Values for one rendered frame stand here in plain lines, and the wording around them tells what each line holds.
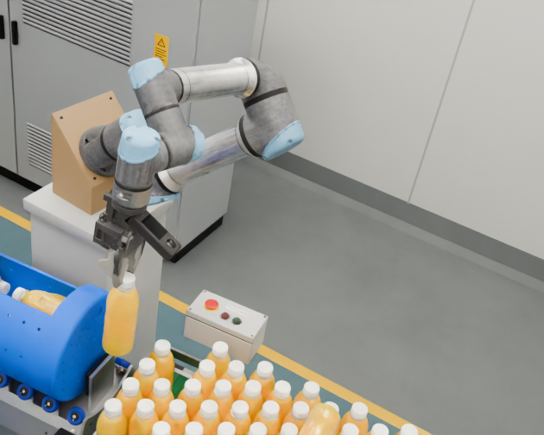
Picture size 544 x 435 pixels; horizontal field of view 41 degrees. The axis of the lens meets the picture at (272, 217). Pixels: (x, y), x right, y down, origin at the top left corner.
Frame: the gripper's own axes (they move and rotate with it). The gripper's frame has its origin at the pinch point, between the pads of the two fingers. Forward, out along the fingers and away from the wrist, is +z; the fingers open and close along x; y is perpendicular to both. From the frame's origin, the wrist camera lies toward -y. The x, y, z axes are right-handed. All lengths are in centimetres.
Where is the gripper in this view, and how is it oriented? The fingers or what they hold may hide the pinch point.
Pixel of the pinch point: (125, 279)
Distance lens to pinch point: 158.7
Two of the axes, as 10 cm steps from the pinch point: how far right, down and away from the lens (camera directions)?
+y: -8.8, -4.2, 2.1
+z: -2.5, 8.0, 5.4
